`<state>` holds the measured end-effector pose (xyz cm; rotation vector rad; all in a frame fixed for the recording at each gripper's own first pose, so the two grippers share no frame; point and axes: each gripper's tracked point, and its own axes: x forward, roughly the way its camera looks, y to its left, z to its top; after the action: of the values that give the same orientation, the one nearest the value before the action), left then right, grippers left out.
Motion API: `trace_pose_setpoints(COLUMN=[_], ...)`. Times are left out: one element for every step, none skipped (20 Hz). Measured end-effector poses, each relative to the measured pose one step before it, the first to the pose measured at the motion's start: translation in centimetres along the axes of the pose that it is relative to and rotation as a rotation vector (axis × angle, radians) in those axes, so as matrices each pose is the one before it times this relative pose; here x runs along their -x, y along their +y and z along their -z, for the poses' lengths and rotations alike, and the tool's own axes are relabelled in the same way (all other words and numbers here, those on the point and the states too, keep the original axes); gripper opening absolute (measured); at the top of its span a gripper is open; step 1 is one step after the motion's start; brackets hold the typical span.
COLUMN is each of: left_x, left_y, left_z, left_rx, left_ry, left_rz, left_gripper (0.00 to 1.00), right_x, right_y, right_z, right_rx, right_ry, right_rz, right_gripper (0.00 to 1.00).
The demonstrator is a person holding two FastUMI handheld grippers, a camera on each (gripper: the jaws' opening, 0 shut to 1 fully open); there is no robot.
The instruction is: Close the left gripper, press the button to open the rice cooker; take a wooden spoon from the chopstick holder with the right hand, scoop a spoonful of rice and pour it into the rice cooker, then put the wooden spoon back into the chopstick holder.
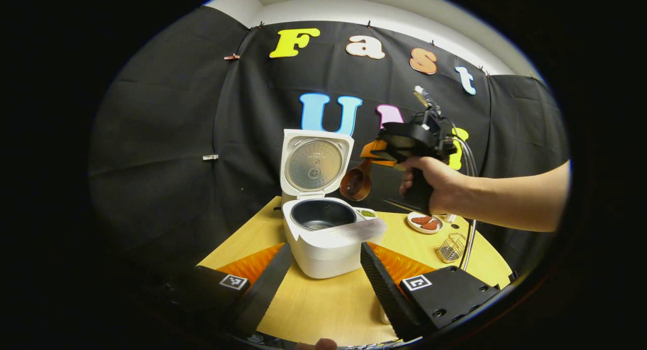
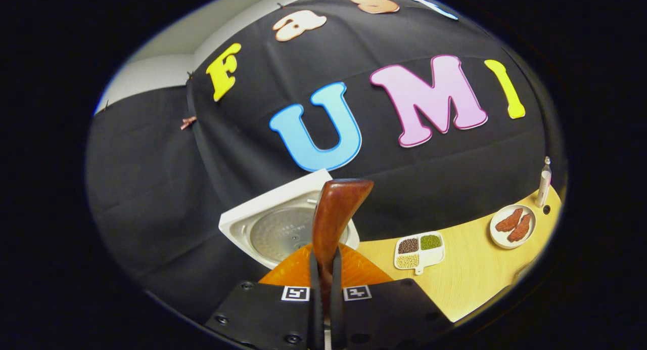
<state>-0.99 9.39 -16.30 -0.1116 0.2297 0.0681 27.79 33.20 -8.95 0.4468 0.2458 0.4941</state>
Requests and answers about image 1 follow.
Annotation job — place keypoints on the white round plate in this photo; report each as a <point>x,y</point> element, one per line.
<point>412,227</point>

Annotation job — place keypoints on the pink cloth clip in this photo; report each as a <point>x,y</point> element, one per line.
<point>232,57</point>

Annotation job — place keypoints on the white cloth clip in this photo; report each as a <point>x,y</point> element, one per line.
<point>210,157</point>

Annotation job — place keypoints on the white rice cooker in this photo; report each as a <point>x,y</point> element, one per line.
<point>323,254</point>

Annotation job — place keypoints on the person's patterned clothing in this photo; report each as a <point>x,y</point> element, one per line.
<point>260,339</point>

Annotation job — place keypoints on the brown wooden spoon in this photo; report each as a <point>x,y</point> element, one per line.
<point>356,185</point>

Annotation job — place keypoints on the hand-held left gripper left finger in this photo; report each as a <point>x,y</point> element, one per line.
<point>263,294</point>

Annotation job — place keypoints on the white divided bean dish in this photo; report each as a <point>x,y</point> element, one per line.
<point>368,213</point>

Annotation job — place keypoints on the black backdrop cloth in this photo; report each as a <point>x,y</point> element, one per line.
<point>167,137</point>

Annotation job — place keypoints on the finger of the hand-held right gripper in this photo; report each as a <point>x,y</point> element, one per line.
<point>404,159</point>
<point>399,135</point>

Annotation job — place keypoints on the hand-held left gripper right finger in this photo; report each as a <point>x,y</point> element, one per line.
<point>384,294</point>

